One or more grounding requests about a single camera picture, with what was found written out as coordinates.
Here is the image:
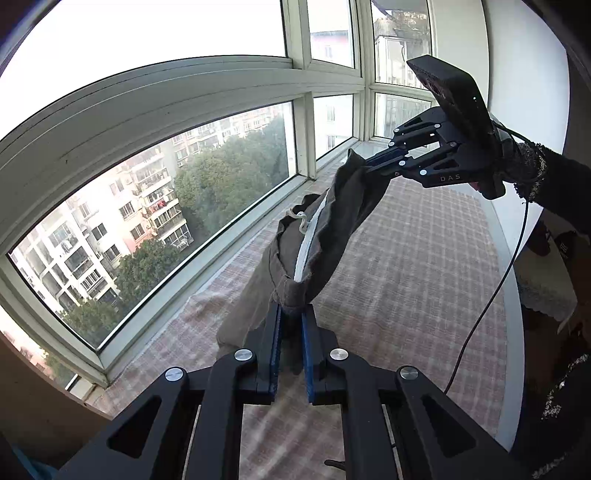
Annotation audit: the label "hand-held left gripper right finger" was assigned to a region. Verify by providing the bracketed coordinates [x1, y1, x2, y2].
[301, 305, 522, 480]

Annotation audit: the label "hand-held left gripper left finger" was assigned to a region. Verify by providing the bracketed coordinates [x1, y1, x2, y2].
[55, 302, 283, 480]

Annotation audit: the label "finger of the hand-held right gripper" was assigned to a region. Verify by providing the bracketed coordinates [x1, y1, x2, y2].
[365, 108, 446, 168]
[367, 143, 458, 185]

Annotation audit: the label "dark grey pants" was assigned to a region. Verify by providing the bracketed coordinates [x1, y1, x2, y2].
[216, 148, 393, 377]

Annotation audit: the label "person's right forearm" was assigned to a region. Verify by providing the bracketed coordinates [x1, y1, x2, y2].
[501, 138, 591, 227]

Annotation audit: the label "pink plaid blanket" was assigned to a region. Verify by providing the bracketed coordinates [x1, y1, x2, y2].
[92, 164, 525, 480]

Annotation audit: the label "dark object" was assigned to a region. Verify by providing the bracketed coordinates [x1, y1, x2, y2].
[526, 222, 552, 257]

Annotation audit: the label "white lace cloth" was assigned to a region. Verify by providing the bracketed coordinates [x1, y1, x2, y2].
[515, 258, 580, 324]

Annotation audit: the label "green trees outside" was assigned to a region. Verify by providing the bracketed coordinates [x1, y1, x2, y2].
[60, 115, 291, 349]

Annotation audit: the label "apartment buildings outside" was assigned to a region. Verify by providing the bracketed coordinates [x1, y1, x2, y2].
[9, 0, 432, 324]

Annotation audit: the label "light wooden board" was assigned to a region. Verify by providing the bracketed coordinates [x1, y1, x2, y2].
[0, 318, 114, 480]

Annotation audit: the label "person's black knit sweater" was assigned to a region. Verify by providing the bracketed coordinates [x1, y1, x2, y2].
[524, 351, 591, 480]

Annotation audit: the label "dark gripper cable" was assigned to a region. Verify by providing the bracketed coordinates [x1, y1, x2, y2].
[444, 119, 532, 397]

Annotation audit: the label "white window frame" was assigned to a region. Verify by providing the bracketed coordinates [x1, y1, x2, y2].
[0, 0, 439, 402]

